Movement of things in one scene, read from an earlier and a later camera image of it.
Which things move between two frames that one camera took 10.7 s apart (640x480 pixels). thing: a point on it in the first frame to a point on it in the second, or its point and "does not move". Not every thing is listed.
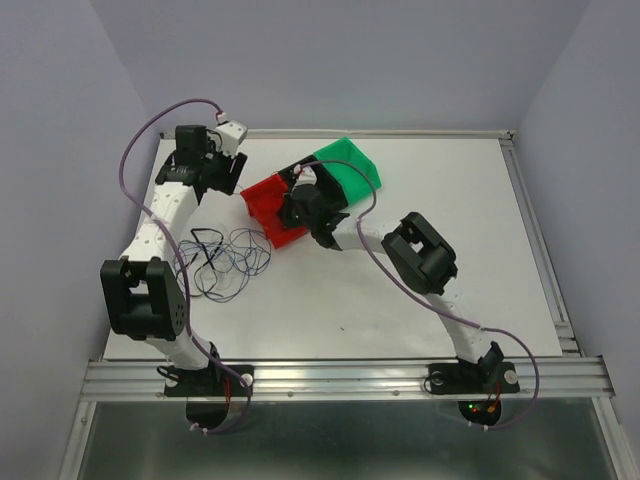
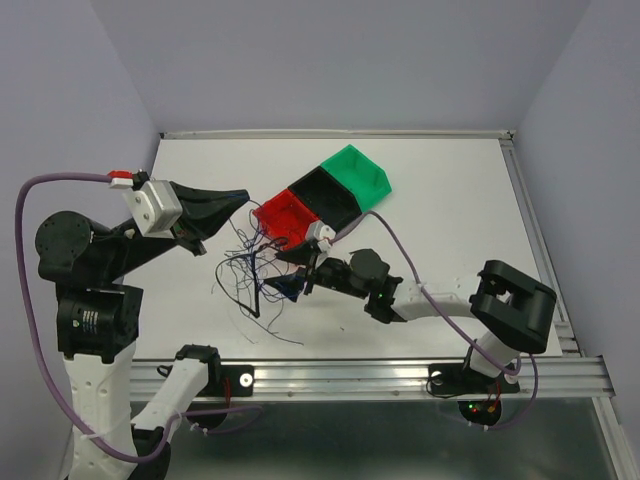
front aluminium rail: [134, 381] does not move
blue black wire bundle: [216, 266] to [241, 277]
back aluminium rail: [474, 135] does not move
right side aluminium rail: [565, 333] does not move
